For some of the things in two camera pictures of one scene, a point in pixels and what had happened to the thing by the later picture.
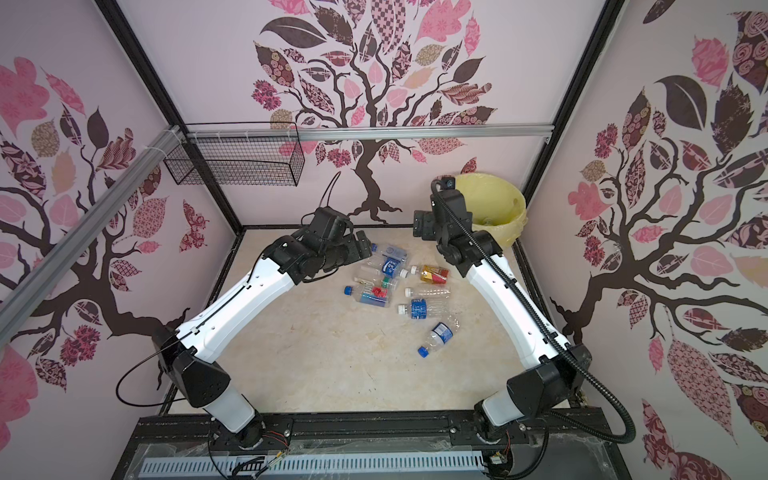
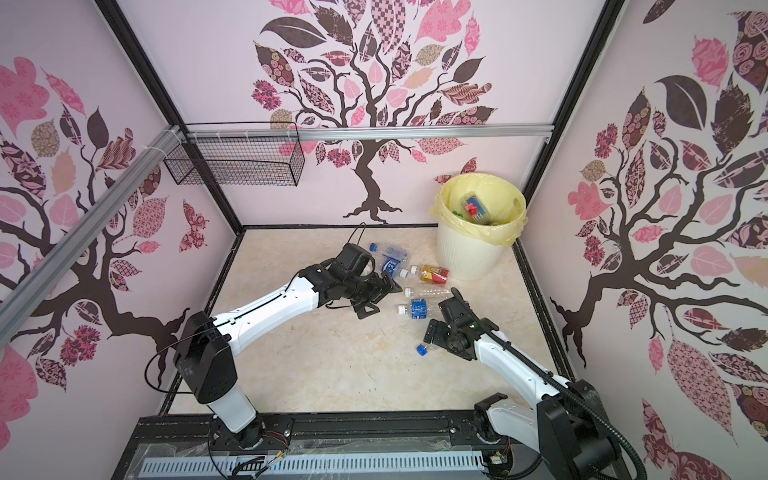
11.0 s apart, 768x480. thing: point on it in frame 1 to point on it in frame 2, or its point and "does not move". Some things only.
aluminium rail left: [25, 290] does not move
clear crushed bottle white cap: [436, 292] does not move
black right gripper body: [427, 229] to [444, 334]
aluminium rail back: [290, 132] does not move
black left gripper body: [345, 252] to [362, 291]
